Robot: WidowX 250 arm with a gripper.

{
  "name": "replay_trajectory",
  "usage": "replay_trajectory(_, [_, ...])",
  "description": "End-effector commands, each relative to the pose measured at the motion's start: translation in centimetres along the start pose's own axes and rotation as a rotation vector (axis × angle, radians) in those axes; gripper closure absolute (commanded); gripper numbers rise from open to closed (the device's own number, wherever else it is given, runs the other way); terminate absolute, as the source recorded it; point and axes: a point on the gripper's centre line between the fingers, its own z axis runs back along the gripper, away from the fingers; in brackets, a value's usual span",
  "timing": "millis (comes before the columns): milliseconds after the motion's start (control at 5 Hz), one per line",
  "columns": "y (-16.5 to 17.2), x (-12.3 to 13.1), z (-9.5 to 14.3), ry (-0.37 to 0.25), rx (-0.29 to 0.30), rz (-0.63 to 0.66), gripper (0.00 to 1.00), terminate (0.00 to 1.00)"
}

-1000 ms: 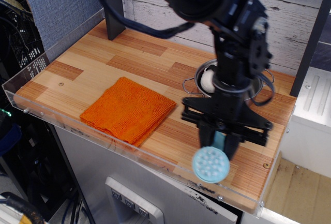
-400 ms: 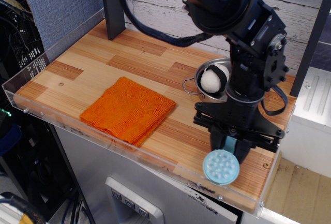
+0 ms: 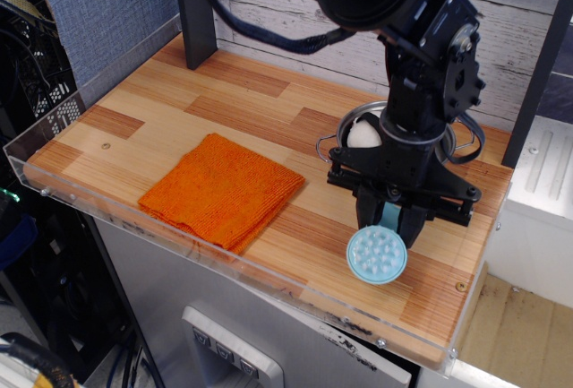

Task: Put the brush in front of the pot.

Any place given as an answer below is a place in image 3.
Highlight white ball with black band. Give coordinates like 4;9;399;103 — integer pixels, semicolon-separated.
346;113;382;148

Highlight black braided cable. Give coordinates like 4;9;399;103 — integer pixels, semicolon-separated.
190;0;359;56

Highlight dark grey left post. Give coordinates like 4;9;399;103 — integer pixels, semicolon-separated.
178;0;218;70

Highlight stainless steel pot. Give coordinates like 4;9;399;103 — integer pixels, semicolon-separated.
316;100;484;164

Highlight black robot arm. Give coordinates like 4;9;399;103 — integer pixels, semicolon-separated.
316;0;484;246

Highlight black perforated crate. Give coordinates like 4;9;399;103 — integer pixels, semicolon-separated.
1;0;83;144

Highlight dark grey right post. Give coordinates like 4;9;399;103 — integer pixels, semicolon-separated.
501;0;572;168

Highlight grey cabinet with dispenser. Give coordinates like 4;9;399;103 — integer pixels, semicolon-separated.
91;217;453;388

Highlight light blue scrub brush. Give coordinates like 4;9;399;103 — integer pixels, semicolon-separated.
346;203;407;285

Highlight dark grey post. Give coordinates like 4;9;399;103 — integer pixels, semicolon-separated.
178;0;218;70
501;0;572;168

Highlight blue fabric panel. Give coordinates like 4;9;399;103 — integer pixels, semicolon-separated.
47;0;179;87

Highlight white block with ridges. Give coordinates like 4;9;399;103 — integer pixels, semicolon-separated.
509;116;572;220

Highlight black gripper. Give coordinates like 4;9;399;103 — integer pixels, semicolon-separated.
328;133;482;246

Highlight orange folded cloth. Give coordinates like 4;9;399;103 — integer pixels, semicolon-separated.
139;134;305;254

